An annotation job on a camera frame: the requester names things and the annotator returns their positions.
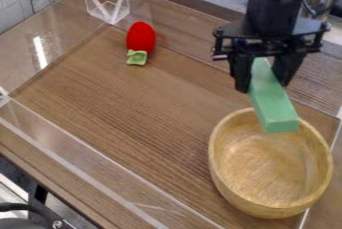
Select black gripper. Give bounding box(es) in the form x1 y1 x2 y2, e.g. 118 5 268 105
212 18 331 93

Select green stick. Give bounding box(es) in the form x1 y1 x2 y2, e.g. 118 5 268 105
248 58 299 133

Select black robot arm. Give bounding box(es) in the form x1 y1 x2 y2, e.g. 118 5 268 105
212 0 329 93

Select brown wooden bowl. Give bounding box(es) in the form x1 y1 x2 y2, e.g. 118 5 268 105
208 108 333 219

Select red plush strawberry toy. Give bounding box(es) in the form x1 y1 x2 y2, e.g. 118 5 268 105
125 21 156 66

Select clear acrylic corner bracket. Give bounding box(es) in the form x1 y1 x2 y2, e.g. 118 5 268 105
84 0 129 25

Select clear acrylic tray wall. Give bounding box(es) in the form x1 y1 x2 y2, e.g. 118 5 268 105
0 89 223 229

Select black table leg frame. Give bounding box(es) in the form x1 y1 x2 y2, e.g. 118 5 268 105
0 184 77 229

